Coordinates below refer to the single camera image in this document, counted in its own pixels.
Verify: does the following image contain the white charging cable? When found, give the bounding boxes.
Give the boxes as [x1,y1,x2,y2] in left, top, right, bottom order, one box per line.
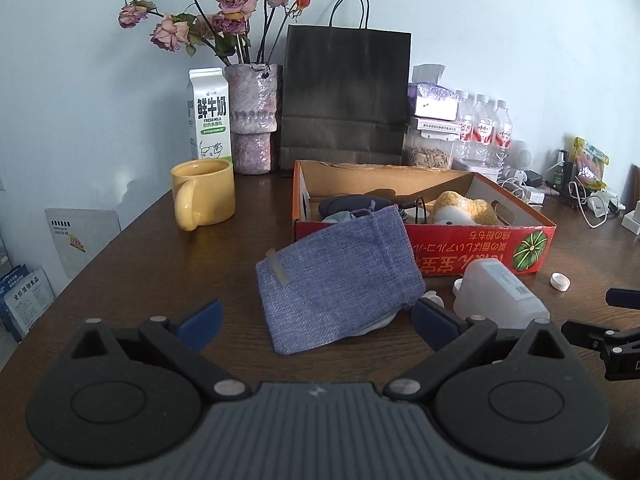
[546,159,626,231]

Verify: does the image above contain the middle water bottle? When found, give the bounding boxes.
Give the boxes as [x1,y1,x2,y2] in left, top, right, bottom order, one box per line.
[471,94,494,162]

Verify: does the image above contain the dried pink rose bouquet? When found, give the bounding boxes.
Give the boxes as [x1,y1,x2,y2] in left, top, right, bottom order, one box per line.
[117,0,313,68]

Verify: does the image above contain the black power adapter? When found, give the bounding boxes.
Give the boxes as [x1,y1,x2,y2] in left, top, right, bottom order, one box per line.
[525,169,544,188]

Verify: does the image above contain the purple textured vase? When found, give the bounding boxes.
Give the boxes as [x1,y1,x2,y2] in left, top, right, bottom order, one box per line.
[224,64,280,176]

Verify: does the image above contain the dark navy pouch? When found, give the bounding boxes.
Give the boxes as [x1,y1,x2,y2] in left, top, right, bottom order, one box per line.
[318,194,394,219]

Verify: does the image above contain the blue denim pouch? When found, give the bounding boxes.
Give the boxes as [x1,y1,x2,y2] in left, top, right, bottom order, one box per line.
[256,206,425,356]

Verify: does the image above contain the black paper shopping bag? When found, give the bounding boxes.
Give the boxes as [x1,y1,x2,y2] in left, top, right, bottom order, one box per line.
[279,0,411,170]

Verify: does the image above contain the blue booklet stack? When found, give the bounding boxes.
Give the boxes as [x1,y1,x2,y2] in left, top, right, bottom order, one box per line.
[0,264,55,342]

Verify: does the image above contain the white flat box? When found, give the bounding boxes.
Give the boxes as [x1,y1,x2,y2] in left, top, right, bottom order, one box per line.
[408,117,461,136]

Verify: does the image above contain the translucent plastic bottle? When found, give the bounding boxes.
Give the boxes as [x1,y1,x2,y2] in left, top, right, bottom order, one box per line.
[454,259,550,330]

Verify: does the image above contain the yellow snack bag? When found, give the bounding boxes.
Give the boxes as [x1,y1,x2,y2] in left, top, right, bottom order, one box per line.
[574,136,610,191]

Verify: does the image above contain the white charger block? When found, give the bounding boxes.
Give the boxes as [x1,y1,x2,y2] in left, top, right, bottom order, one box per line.
[523,186,544,206]

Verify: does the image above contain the white wired earphones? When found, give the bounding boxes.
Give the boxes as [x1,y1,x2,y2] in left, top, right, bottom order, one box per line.
[499,178,529,203]

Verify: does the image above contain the yellow white plush toy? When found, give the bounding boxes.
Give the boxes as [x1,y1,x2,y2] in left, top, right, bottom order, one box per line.
[432,191,499,226]

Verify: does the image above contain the right water bottle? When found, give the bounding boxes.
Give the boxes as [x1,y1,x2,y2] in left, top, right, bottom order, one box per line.
[491,100,513,168]

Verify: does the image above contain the water bottle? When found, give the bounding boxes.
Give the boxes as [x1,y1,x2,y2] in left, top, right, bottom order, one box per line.
[454,90,474,159]
[471,94,494,162]
[491,100,513,168]

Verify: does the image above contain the white leaflet on wall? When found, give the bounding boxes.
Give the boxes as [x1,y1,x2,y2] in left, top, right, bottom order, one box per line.
[44,208,122,280]

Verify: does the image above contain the clear seed container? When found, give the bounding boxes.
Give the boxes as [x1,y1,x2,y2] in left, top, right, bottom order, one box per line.
[402,128,457,170]

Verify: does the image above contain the white plastic bottle cap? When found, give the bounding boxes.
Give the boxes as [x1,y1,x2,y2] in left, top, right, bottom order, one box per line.
[549,272,570,292]

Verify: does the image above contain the red pumpkin cardboard box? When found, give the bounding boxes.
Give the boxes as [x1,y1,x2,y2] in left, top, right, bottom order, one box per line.
[292,160,556,276]

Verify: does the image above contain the yellow ceramic mug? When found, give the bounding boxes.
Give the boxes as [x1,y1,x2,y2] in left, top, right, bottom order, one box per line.
[170,158,235,232]

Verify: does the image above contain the left water bottle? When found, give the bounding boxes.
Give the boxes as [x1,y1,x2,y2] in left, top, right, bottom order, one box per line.
[454,90,474,159]

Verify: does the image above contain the white milk carton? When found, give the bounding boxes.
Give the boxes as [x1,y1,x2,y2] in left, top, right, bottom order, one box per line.
[186,68,232,160]

